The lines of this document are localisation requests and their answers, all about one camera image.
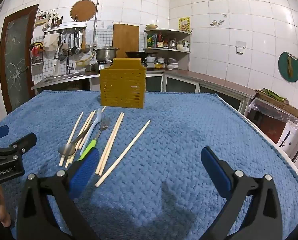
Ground brown door with frosted glass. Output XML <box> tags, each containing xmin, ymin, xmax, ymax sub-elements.
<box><xmin>0</xmin><ymin>4</ymin><xmax>39</xmax><ymax>110</ymax></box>

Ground yellow hose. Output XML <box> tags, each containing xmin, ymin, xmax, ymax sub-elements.
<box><xmin>76</xmin><ymin>52</ymin><xmax>94</xmax><ymax>67</ymax></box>

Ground yellow plastic utensil holder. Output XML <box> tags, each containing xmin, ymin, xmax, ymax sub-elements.
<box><xmin>99</xmin><ymin>58</ymin><xmax>147</xmax><ymax>109</ymax></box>

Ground plastic covered stand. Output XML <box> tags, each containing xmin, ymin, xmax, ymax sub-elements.
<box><xmin>246</xmin><ymin>97</ymin><xmax>298</xmax><ymax>144</ymax></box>

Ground yellow wall poster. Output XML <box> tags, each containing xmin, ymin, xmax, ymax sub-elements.
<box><xmin>178</xmin><ymin>17</ymin><xmax>191</xmax><ymax>32</ymax></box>

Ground steel sink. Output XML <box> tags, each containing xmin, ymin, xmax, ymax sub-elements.
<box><xmin>43</xmin><ymin>72</ymin><xmax>87</xmax><ymax>83</ymax></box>

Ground steel cooking pot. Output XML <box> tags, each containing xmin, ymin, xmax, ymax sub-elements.
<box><xmin>93</xmin><ymin>46</ymin><xmax>120</xmax><ymax>62</ymax></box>

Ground white wall socket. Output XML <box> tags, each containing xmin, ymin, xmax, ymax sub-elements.
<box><xmin>236</xmin><ymin>41</ymin><xmax>247</xmax><ymax>55</ymax></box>

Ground wire wall basket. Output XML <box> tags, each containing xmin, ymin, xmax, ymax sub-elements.
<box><xmin>30</xmin><ymin>42</ymin><xmax>45</xmax><ymax>66</ymax></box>

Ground round wooden board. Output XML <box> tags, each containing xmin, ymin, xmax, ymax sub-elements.
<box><xmin>70</xmin><ymin>0</ymin><xmax>97</xmax><ymax>22</ymax></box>

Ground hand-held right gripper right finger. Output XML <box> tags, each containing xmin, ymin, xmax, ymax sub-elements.
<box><xmin>201</xmin><ymin>146</ymin><xmax>283</xmax><ymax>240</ymax></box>

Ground wooden cutting board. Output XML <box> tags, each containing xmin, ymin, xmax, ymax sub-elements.
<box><xmin>113</xmin><ymin>24</ymin><xmax>140</xmax><ymax>58</ymax></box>

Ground gas stove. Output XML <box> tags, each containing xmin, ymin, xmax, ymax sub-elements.
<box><xmin>90</xmin><ymin>59</ymin><xmax>162</xmax><ymax>72</ymax></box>

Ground pale blue plastic spoon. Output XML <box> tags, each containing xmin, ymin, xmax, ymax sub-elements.
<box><xmin>79</xmin><ymin>108</ymin><xmax>102</xmax><ymax>155</ymax></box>

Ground metal spoon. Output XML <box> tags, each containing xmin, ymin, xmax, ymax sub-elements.
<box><xmin>57</xmin><ymin>127</ymin><xmax>94</xmax><ymax>156</ymax></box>

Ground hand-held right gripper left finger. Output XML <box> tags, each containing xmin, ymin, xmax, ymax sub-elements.
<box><xmin>16</xmin><ymin>149</ymin><xmax>101</xmax><ymax>240</ymax></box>

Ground green vegetables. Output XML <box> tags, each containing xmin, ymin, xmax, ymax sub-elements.
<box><xmin>261</xmin><ymin>88</ymin><xmax>289</xmax><ymax>102</ymax></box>

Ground black wok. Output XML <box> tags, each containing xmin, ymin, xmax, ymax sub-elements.
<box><xmin>125</xmin><ymin>51</ymin><xmax>158</xmax><ymax>58</ymax></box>

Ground corner shelf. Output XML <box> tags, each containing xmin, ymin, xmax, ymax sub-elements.
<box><xmin>143</xmin><ymin>28</ymin><xmax>192</xmax><ymax>72</ymax></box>

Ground hanging steel ladle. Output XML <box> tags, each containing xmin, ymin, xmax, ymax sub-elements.
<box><xmin>72</xmin><ymin>30</ymin><xmax>82</xmax><ymax>55</ymax></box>

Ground steel faucet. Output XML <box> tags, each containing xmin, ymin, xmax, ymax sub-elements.
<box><xmin>65</xmin><ymin>50</ymin><xmax>75</xmax><ymax>75</ymax></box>

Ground steel utensil cup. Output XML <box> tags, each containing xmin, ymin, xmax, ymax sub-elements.
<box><xmin>50</xmin><ymin>16</ymin><xmax>63</xmax><ymax>29</ymax></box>

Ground round green board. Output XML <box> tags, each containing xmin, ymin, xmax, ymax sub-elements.
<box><xmin>278</xmin><ymin>51</ymin><xmax>298</xmax><ymax>83</ymax></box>

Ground steel wall rack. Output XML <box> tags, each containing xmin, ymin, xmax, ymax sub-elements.
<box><xmin>44</xmin><ymin>22</ymin><xmax>87</xmax><ymax>34</ymax></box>

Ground beige electric box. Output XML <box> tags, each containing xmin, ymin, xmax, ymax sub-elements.
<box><xmin>35</xmin><ymin>15</ymin><xmax>51</xmax><ymax>25</ymax></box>

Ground wire strainer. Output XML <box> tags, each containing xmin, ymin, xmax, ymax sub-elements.
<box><xmin>54</xmin><ymin>42</ymin><xmax>68</xmax><ymax>62</ymax></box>

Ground blue knitted blanket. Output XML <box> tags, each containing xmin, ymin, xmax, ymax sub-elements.
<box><xmin>0</xmin><ymin>90</ymin><xmax>298</xmax><ymax>240</ymax></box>

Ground grey wall pipe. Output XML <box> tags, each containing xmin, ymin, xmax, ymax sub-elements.
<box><xmin>93</xmin><ymin>0</ymin><xmax>104</xmax><ymax>53</ymax></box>

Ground person's left hand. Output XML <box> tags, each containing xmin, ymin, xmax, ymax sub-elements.
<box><xmin>0</xmin><ymin>184</ymin><xmax>12</xmax><ymax>228</ymax></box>

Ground wooden chopping block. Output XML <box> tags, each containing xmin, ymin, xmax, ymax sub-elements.
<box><xmin>255</xmin><ymin>89</ymin><xmax>298</xmax><ymax>122</ymax></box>

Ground green handled metal fork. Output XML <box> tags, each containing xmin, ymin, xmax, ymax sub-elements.
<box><xmin>78</xmin><ymin>119</ymin><xmax>111</xmax><ymax>161</ymax></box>

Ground hanging white cloth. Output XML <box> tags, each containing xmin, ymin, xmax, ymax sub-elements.
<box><xmin>43</xmin><ymin>34</ymin><xmax>60</xmax><ymax>53</ymax></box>

